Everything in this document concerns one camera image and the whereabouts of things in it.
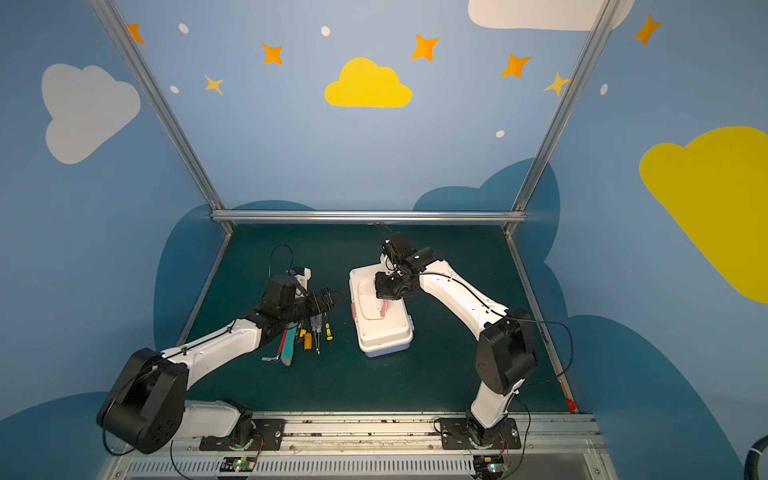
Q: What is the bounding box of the clear handled screwdriver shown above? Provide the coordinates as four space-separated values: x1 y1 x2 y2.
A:
310 315 323 355

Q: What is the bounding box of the yellow black small screwdriver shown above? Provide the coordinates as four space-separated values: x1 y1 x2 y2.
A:
323 313 334 342

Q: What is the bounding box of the orange handled screwdriver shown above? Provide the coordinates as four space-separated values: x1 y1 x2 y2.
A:
304 327 314 351

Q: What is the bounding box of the white blue tool box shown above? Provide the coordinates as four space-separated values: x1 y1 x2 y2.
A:
349 265 414 358

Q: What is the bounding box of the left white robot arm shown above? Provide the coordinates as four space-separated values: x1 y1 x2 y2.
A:
96 272 340 454

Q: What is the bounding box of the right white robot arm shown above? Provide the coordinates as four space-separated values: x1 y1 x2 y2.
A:
374 232 539 433

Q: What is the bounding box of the teal utility knife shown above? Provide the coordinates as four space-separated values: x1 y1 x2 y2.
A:
280 322 298 366

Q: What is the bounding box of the left controller board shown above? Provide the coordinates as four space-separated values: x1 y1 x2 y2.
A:
219 457 257 474

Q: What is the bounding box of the controller board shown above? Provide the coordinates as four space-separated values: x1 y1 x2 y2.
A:
472 456 506 480
219 457 257 474

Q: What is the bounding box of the right controller board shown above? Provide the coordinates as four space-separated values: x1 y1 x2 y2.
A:
472 456 506 480

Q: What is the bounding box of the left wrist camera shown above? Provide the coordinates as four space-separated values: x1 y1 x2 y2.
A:
292 266 312 290

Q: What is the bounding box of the red handled hex key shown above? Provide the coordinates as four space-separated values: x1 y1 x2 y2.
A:
261 324 290 363

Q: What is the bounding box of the back horizontal frame bar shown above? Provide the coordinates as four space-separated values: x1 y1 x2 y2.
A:
211 210 526 224

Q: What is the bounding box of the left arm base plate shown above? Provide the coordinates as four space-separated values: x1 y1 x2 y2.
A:
199 418 286 452

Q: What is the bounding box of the aluminium front rail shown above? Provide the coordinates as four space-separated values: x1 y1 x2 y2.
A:
99 412 618 479

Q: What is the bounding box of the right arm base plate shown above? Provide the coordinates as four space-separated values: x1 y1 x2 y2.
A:
433 417 522 450

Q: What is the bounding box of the left frame post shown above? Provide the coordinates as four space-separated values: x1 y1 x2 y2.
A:
90 0 226 213

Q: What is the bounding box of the frame post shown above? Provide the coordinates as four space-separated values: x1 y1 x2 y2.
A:
90 0 226 213
503 0 621 240

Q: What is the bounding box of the right frame post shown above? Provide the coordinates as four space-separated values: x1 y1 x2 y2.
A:
503 0 621 240

